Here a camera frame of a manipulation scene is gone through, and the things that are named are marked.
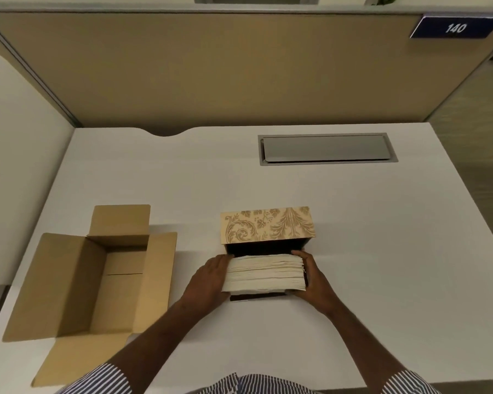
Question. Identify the patterned beige tissue box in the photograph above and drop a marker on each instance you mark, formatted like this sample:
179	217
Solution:
267	231

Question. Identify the person's left thumb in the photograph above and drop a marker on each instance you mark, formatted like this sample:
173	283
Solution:
226	258

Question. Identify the person's right hand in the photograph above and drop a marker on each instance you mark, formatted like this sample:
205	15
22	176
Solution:
316	283

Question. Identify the person's right forearm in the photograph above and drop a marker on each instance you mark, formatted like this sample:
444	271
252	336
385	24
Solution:
363	344

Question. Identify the open brown cardboard box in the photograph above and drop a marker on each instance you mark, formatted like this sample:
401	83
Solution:
90	283

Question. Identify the blue number sign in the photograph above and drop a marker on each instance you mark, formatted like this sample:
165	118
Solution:
456	27

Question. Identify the person's left forearm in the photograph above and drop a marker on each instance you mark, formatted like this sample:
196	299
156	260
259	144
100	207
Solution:
156	340

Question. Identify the person's right thumb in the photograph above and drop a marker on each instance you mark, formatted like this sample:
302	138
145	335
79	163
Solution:
302	256

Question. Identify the person's left hand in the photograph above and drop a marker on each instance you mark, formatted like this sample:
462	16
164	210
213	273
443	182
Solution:
207	283

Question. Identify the beige desk partition panel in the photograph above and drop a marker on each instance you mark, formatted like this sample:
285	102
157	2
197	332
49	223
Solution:
238	69

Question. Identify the striped blue white shirt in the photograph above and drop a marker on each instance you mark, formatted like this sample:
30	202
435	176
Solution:
246	383

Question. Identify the stack of white paper napkins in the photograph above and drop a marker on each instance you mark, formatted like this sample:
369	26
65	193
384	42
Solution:
265	272

